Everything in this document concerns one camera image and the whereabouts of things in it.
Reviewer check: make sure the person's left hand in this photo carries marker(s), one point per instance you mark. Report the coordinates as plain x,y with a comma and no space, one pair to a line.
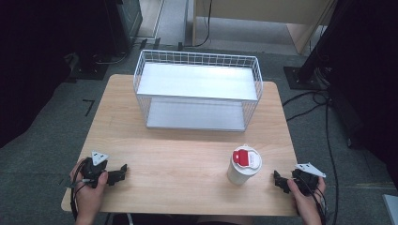
89,197

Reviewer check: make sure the black stand base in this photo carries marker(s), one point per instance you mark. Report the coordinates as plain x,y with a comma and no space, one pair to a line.
89,70

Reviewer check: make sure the dark curtain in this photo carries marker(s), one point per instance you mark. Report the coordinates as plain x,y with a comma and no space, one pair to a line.
28,62

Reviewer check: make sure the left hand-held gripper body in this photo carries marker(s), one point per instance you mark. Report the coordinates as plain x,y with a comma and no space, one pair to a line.
94,168

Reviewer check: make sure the grey box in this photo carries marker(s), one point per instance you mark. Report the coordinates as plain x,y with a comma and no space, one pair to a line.
391,209

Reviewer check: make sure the black stand with base plate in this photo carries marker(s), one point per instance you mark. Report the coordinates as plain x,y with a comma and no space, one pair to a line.
308,73

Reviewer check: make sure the black cabinet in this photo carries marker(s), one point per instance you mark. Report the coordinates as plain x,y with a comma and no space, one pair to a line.
125,22

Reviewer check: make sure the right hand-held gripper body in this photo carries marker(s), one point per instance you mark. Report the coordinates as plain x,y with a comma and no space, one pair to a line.
305,181

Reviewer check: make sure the light wooden furniture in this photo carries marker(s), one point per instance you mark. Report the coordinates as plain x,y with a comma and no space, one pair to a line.
266,11

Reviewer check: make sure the person's right hand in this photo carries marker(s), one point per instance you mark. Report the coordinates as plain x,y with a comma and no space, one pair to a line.
308,204

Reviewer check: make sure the white cup with red lid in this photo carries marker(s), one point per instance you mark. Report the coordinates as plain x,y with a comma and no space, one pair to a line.
241,172

